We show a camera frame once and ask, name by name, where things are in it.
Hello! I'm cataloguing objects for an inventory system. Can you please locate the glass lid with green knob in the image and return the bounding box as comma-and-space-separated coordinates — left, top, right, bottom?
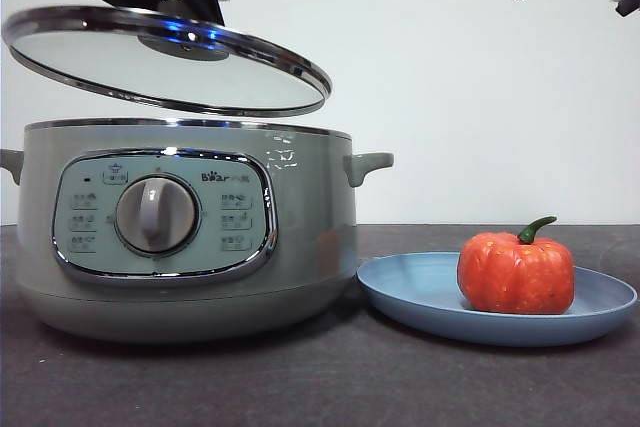
1, 0, 334, 118

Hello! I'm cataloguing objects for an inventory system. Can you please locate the pale green electric steamer pot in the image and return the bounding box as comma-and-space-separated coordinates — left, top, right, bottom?
0, 118, 395, 346

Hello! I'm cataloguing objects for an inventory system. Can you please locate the orange pumpkin with green stem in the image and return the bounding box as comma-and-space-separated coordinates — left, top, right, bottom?
456, 215, 576, 316

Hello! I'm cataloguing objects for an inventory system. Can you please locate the blue round plate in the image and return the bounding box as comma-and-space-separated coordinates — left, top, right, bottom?
355, 251, 639, 349

